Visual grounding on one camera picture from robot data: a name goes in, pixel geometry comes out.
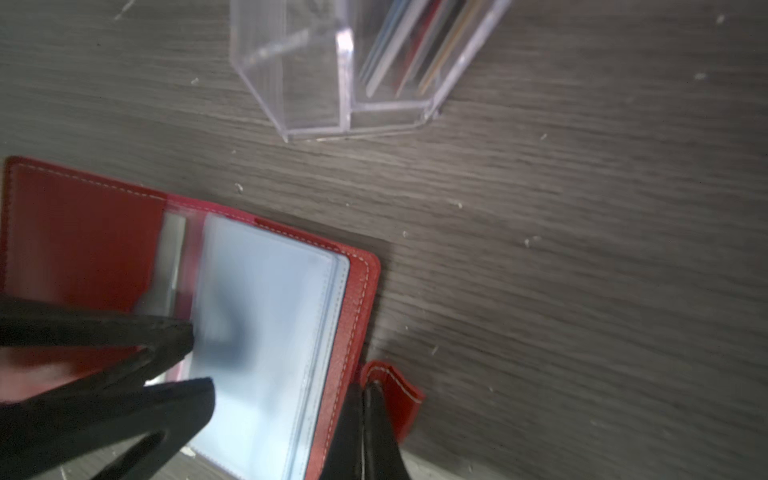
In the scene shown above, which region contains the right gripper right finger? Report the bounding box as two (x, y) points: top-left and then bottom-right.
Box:
(363, 383), (411, 480)

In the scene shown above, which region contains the red leather card holder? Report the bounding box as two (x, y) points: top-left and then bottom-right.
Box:
(0, 155), (426, 480)

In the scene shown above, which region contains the clear acrylic card box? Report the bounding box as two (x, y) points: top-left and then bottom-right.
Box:
(229, 0), (510, 141)

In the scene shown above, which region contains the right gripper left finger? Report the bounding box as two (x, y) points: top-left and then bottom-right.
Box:
(319, 384), (363, 480)

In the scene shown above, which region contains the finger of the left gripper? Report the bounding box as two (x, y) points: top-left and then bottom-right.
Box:
(1, 378), (215, 479)
(1, 295), (194, 404)

